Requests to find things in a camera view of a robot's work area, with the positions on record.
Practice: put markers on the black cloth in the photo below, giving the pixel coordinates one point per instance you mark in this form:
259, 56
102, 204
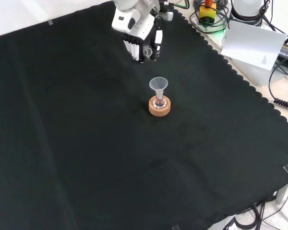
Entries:
86, 143

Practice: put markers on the clear graduated cylinder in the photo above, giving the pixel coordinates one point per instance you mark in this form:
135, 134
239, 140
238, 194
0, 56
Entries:
147, 51

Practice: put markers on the clear plastic funnel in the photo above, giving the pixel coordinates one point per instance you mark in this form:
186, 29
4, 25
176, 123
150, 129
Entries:
158, 83

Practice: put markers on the yellow stop button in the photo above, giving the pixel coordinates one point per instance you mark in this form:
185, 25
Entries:
207, 13

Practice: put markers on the small round-bottom glass flask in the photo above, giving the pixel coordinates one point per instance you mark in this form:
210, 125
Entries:
159, 103

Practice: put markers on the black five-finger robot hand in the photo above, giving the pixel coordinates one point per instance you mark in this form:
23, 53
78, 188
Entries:
136, 51

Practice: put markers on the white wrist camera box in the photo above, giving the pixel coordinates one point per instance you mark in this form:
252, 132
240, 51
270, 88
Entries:
166, 15

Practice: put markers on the pale board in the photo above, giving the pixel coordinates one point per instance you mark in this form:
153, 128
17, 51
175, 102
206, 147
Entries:
252, 43

